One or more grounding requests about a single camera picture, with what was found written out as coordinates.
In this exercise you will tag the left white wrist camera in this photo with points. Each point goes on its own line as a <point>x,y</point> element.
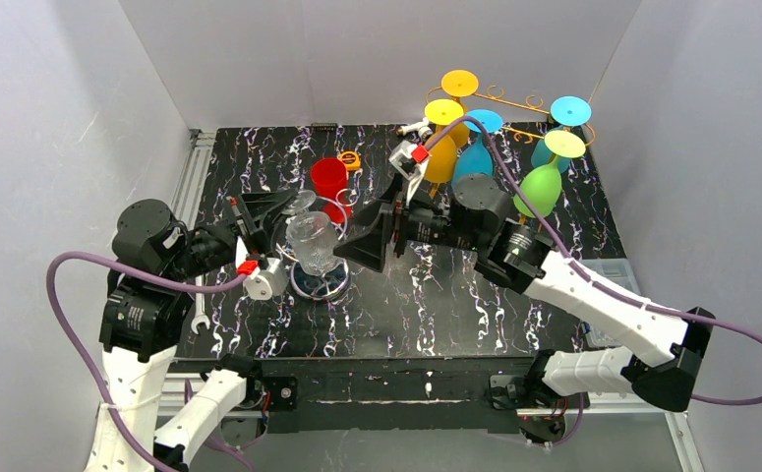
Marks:
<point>265,277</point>

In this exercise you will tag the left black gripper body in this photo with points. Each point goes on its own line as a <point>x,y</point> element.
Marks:
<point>243,221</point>

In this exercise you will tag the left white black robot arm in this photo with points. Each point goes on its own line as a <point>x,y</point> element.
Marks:
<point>142,324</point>

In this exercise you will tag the clear plastic parts box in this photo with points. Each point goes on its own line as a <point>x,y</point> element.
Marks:
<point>617,271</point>

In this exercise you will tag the orange wine glass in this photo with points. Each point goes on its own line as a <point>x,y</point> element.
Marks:
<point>444,153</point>
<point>458,84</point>

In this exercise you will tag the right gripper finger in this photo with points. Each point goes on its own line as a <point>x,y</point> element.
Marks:
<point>392,195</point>
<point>367,243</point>

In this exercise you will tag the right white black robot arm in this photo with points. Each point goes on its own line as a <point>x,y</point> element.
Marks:
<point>659,357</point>

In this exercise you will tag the silver wrench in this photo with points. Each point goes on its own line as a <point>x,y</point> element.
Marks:
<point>200,322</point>

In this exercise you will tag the white small fitting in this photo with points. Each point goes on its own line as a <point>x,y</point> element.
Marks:
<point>421,129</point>

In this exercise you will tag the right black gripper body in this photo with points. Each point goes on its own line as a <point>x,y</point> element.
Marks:
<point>397,223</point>

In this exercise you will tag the red plastic wine glass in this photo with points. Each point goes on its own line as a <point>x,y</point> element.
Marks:
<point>330,178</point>

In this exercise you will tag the green plastic wine glass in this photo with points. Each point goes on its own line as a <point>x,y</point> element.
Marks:
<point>543,185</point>

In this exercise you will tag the clear glass tumbler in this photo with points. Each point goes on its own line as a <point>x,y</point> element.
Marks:
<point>311,235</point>

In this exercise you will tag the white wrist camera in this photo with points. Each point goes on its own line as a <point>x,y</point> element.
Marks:
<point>410,160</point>
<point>265,277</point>

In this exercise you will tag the blue wine glass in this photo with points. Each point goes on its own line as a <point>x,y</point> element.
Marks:
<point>567,111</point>

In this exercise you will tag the silver round glass rack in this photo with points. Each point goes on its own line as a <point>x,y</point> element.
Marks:
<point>317,288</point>

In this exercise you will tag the teal wine glass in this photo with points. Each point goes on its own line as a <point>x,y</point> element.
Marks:
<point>476,158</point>

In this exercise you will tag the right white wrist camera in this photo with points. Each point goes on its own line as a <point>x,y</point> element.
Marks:
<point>410,160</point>

